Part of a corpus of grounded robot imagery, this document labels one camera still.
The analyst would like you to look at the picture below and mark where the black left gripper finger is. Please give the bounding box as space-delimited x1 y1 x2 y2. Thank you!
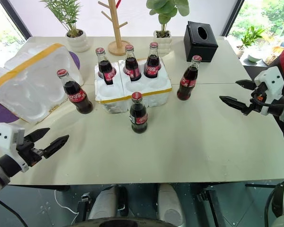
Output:
42 135 70 159
23 128 51 144

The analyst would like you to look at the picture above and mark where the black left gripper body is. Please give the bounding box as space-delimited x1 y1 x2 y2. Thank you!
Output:
15 139 44 167

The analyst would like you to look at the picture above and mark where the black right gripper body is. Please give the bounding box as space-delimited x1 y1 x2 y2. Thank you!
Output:
247 82 268 114

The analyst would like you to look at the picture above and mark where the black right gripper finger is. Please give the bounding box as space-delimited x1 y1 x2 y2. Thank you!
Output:
219 95 249 116
235 79 257 91

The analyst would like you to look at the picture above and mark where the glass cola bottle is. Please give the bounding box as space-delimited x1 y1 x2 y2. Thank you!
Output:
129 92 149 134
56 69 94 115
95 47 117 85
176 55 203 101
143 42 162 79
124 44 142 82

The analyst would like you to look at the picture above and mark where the white foam lid yellow tape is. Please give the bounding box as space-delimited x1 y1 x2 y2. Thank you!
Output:
0 43 85 125

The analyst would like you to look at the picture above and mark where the black tissue box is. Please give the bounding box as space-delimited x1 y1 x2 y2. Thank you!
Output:
183 20 219 63

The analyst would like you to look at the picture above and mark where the white foam bottle tray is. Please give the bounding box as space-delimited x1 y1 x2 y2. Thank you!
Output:
93 58 173 115

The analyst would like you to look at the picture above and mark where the purple round mat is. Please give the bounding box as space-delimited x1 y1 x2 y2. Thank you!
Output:
68 50 81 72
0 97 19 124

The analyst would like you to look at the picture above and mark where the small green plant outside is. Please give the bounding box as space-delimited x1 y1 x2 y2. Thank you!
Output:
236 25 266 58

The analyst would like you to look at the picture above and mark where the white rounded robot leg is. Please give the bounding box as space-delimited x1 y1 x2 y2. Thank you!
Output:
157 183 187 227
88 185 129 221

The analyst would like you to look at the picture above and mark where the broad-leaf plant in white pot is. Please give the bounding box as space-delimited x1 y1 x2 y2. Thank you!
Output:
145 0 190 56

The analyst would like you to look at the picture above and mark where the fern plant in white pot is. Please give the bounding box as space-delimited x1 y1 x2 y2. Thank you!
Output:
40 0 91 53

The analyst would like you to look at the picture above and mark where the wooden branch stand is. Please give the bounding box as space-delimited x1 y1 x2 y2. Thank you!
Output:
97 0 133 56

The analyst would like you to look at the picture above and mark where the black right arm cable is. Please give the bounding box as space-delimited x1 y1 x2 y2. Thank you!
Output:
250 97 284 107

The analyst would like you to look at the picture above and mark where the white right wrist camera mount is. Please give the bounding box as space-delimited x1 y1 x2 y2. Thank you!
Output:
254 66 284 116

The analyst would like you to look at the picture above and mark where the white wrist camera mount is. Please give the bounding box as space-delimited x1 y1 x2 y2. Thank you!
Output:
0 122 29 173
254 66 284 116

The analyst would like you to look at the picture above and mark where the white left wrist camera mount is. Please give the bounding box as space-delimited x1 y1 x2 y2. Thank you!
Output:
0 122 29 173

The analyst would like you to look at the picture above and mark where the white thin cable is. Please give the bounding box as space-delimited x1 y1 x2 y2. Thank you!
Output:
53 189 80 223

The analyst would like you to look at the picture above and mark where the black table leg bracket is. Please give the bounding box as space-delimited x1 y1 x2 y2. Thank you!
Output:
76 192 92 221
195 186 220 227

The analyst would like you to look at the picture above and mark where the dark window frame post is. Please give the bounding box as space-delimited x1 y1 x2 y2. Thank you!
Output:
4 0 33 40
221 0 246 37

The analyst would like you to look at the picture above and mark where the black cable loop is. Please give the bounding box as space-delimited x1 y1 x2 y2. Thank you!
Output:
264 180 284 221

